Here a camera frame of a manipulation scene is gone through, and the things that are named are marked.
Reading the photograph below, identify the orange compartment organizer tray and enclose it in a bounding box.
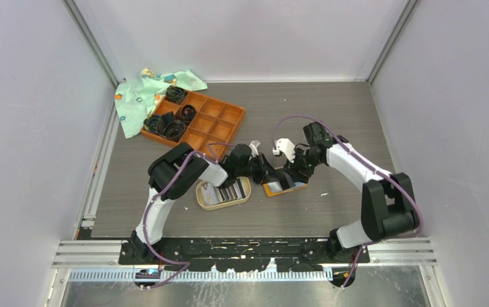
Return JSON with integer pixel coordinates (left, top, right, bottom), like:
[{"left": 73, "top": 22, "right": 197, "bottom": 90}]
[{"left": 141, "top": 91, "right": 246, "bottom": 159}]

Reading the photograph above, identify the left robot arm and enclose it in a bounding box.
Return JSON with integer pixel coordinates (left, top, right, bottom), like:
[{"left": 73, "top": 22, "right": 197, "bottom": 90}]
[{"left": 132, "top": 143, "right": 272, "bottom": 264}]

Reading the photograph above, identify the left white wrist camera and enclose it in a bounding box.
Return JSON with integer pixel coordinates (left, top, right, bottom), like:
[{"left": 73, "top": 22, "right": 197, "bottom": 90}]
[{"left": 248, "top": 140, "right": 261, "bottom": 157}]

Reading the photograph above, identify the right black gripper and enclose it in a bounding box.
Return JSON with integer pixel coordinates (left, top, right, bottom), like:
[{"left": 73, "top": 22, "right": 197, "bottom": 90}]
[{"left": 283, "top": 145, "right": 322, "bottom": 184}]

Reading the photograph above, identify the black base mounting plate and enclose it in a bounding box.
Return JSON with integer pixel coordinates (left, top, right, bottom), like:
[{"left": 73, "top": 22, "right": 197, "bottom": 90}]
[{"left": 118, "top": 237, "right": 369, "bottom": 272}]

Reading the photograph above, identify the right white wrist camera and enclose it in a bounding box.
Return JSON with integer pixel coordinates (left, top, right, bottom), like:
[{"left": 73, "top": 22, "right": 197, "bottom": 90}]
[{"left": 272, "top": 138, "right": 296, "bottom": 163}]

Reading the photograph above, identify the stack of credit cards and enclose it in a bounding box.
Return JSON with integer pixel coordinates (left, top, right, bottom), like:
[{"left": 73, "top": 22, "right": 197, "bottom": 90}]
[{"left": 199, "top": 178, "right": 248, "bottom": 207}]

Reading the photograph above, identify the rolled dark belt middle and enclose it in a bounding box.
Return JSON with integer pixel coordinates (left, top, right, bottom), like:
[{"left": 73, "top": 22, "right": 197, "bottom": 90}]
[{"left": 178, "top": 104, "right": 197, "bottom": 125}]

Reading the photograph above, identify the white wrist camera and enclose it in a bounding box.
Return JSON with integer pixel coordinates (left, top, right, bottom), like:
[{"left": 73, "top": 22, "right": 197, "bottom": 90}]
[
  {"left": 248, "top": 140, "right": 261, "bottom": 157},
  {"left": 272, "top": 138, "right": 296, "bottom": 163}
]

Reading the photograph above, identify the green patterned cloth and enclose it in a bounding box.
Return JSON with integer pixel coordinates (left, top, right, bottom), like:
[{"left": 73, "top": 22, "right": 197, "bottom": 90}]
[{"left": 114, "top": 68, "right": 207, "bottom": 139}]

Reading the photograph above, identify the oval wooden card tray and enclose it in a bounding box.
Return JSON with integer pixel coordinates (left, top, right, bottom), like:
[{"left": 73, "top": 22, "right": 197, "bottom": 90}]
[{"left": 196, "top": 177, "right": 252, "bottom": 211}]

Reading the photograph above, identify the rolled dark belt left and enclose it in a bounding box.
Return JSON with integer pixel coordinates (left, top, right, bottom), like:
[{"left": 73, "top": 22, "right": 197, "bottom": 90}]
[{"left": 143, "top": 114, "right": 161, "bottom": 134}]

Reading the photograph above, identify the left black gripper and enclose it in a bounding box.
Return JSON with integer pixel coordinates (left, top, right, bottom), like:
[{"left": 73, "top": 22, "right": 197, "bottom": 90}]
[{"left": 236, "top": 153, "right": 284, "bottom": 185}]

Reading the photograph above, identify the white slotted cable duct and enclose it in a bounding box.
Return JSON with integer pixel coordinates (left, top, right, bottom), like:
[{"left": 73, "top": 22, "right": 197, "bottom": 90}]
[{"left": 68, "top": 267, "right": 333, "bottom": 282}]

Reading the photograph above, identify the rolled dark belt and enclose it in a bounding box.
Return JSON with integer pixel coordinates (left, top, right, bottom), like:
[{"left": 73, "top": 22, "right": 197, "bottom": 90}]
[
  {"left": 143, "top": 114, "right": 161, "bottom": 134},
  {"left": 165, "top": 85, "right": 188, "bottom": 105},
  {"left": 156, "top": 112, "right": 187, "bottom": 142},
  {"left": 178, "top": 104, "right": 197, "bottom": 125}
]

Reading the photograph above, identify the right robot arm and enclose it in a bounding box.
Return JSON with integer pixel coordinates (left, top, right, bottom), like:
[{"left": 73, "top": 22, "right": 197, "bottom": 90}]
[{"left": 273, "top": 122, "right": 421, "bottom": 263}]

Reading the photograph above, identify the rolled dark belt front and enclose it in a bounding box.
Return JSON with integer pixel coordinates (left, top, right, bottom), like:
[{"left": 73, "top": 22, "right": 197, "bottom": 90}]
[{"left": 156, "top": 112, "right": 187, "bottom": 142}]

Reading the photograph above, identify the orange leather card holder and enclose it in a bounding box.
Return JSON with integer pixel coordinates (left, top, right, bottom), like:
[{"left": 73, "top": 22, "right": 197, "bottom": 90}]
[{"left": 262, "top": 167, "right": 308, "bottom": 197}]

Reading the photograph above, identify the rolled dark belt top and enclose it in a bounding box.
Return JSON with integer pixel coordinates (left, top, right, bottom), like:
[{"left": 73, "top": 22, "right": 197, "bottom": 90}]
[{"left": 165, "top": 85, "right": 188, "bottom": 105}]

